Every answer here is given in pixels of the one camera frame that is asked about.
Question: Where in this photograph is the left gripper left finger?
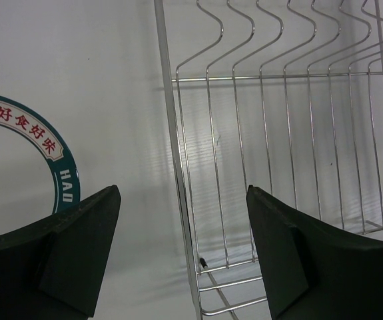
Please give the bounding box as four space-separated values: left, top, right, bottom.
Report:
0 185 121 319

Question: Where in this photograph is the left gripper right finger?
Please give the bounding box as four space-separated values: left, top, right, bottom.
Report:
246 185 383 319

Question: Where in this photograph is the teal rimmed plate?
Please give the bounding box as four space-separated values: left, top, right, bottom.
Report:
0 96 81 214

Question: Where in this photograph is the wire dish rack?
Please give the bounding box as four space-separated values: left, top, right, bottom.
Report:
155 1 383 319

